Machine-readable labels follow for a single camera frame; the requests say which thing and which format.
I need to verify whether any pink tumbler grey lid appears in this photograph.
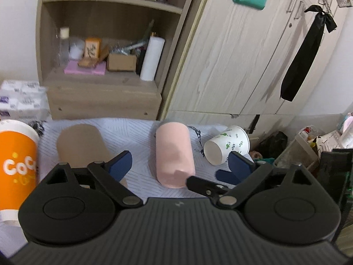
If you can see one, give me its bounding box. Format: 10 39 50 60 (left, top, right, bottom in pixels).
156 120 196 188

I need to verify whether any white floral paper cup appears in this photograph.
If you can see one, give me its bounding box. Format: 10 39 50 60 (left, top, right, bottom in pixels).
203 126 251 165

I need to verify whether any orange coco paper cup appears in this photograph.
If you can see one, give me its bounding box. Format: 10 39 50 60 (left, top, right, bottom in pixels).
0 120 39 226

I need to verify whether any small white cup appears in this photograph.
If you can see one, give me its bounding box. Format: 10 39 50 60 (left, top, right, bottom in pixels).
69 37 85 61

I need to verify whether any beige brown tumbler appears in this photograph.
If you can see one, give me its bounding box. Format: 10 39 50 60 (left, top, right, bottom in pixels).
56 124 128 187

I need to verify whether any white patterned tablecloth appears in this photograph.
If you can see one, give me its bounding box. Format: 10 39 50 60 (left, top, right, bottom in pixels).
1 118 229 257

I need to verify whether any wooden wardrobe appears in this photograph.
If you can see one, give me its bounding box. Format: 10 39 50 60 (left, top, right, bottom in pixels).
160 0 348 135

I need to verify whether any small cardboard box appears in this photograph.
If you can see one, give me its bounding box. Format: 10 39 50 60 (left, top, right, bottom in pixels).
108 53 137 72

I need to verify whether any pink flat box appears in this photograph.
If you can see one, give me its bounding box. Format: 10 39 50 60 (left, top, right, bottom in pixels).
64 61 107 75

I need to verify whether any tissue pack bundle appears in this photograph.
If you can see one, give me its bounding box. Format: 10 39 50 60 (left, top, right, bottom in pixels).
1 79 51 121

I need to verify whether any wooden bookshelf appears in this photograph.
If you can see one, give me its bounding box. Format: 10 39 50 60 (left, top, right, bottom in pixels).
36 0 196 120

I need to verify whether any orange floral tea box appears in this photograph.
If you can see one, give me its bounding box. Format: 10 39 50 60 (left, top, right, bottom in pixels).
84 38 102 59

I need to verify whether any white paper towel roll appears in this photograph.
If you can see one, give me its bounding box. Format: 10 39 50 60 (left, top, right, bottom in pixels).
140 36 165 81

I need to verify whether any black ribbon bow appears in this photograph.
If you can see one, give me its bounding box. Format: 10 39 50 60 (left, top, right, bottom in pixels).
280 5 337 102

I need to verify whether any clear bottle cream cap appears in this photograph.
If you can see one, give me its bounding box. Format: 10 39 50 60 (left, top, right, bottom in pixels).
57 27 69 67

